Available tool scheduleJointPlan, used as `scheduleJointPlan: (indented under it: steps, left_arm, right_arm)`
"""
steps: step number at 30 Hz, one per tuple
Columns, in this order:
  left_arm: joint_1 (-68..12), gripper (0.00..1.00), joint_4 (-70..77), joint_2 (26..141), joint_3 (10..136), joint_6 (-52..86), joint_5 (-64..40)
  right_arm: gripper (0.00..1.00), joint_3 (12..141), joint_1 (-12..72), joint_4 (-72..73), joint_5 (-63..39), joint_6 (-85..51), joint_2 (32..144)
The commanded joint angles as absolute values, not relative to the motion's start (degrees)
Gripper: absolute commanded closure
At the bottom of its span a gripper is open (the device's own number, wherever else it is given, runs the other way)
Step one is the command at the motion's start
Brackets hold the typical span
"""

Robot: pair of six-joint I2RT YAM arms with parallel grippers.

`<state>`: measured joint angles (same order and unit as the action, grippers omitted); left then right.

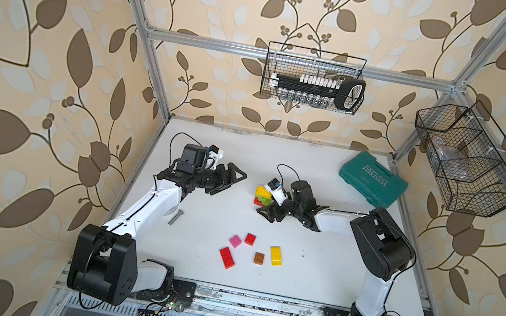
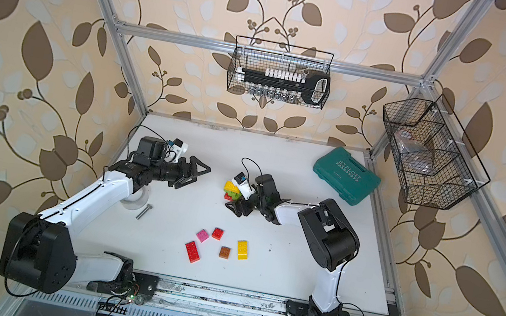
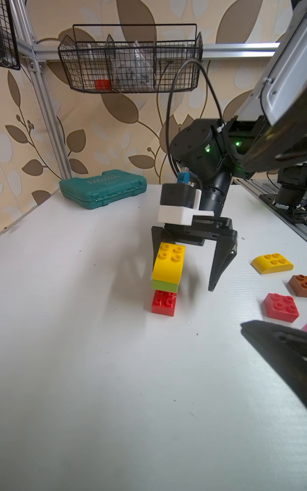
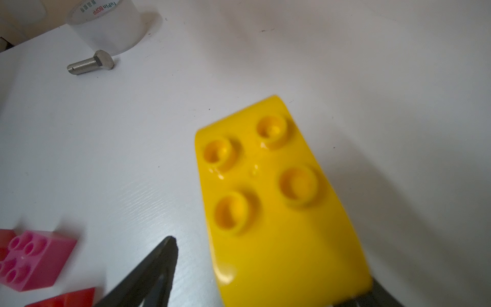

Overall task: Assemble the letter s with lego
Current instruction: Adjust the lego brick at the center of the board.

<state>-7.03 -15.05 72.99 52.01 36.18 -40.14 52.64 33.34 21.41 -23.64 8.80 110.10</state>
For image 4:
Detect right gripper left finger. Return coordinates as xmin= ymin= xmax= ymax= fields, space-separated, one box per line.
xmin=96 ymin=236 xmax=178 ymax=307

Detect steel bolt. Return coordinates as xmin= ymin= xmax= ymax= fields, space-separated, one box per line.
xmin=67 ymin=50 xmax=115 ymax=75

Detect small red lego brick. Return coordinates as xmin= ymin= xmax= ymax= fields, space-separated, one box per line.
xmin=0 ymin=229 xmax=16 ymax=262

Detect white tape roll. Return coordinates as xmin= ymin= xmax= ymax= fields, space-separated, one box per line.
xmin=66 ymin=0 xmax=146 ymax=56

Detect pink lego brick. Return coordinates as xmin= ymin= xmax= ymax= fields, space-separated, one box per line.
xmin=1 ymin=230 xmax=77 ymax=292

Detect long red lego front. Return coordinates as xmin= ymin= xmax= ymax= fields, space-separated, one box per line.
xmin=26 ymin=287 xmax=96 ymax=307

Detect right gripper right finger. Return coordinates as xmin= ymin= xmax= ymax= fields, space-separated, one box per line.
xmin=334 ymin=279 xmax=404 ymax=307

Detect yellow lego brick left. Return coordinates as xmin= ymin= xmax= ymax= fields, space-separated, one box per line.
xmin=194 ymin=95 xmax=373 ymax=306

